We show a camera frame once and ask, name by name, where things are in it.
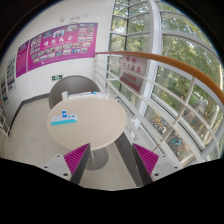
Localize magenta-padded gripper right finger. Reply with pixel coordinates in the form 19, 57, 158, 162
131, 143, 183, 186

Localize white photo notice board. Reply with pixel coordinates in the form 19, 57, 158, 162
6, 57, 17, 93
0, 77, 8, 104

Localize narrow magenta wall poster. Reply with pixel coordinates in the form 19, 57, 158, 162
15, 40, 30, 78

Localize flat white and teal box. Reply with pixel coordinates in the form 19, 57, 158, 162
92, 91, 110, 100

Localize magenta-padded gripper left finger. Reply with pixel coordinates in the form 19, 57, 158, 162
42, 143, 92, 185

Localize white and teal power strip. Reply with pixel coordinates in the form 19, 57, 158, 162
50, 113, 79, 127

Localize grey round table base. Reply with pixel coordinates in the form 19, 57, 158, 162
84, 146, 110, 172

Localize grey round-backed chair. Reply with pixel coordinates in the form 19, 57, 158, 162
48, 75, 100, 110

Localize large magenta wall poster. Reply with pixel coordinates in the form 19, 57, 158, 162
26, 22, 99, 72

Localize white stair railing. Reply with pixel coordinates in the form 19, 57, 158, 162
0, 103, 12, 137

